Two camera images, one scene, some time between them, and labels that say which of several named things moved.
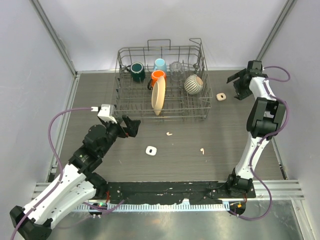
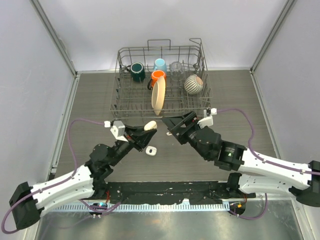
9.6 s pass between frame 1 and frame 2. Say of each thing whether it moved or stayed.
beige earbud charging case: moved
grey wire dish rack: stayed
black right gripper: moved
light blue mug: stayed
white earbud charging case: stayed
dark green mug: stayed
